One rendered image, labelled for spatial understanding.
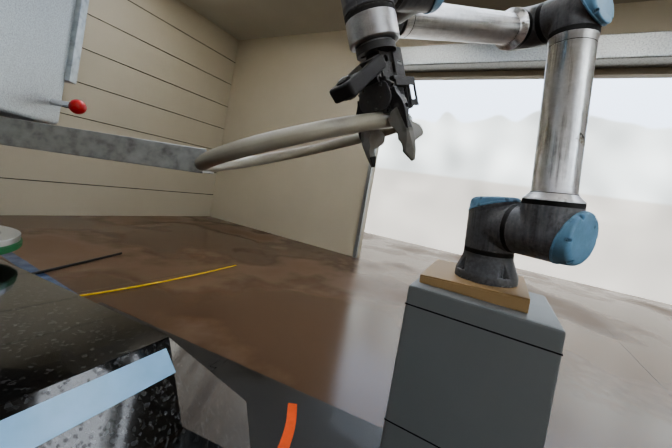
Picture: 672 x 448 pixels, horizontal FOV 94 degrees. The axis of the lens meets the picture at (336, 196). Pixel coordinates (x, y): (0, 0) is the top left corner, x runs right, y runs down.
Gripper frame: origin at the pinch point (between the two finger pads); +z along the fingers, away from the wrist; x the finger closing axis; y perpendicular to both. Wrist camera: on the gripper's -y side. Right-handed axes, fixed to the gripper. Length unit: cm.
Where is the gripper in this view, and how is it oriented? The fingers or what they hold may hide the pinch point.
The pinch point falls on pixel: (388, 159)
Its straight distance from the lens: 57.5
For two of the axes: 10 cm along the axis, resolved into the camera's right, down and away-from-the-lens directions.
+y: 7.3, -2.1, 6.5
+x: -6.5, 0.6, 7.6
